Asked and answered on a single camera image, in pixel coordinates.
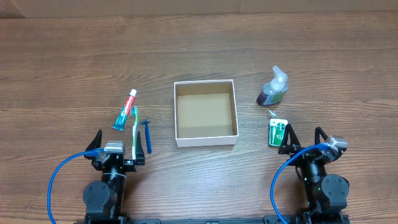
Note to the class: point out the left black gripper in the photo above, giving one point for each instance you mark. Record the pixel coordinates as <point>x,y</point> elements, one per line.
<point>117,162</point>

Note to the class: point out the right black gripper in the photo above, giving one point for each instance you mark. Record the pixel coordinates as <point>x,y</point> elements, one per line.
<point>310,154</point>

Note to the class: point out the green white packet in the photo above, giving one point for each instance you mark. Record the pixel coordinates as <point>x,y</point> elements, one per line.
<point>276,129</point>

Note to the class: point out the green white toothbrush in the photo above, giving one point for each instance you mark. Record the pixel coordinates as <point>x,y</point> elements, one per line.
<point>134,114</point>

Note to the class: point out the clear soap pump bottle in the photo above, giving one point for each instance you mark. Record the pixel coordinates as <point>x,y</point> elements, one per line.
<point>272,92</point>

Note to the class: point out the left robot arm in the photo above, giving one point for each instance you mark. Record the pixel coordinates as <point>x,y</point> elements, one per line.
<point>104,198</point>

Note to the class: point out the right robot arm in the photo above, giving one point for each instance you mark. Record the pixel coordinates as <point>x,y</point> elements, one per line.
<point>326,193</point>

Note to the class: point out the red green toothpaste tube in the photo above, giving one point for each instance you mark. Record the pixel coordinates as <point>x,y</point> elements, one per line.
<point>122,118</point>

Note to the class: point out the blue disposable razor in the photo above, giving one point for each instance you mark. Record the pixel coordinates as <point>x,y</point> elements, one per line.
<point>147,134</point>

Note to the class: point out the white cardboard box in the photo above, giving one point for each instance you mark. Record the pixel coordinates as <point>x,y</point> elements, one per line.
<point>205,113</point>

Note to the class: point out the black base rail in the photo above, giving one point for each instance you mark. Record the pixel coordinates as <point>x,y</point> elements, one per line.
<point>268,219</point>

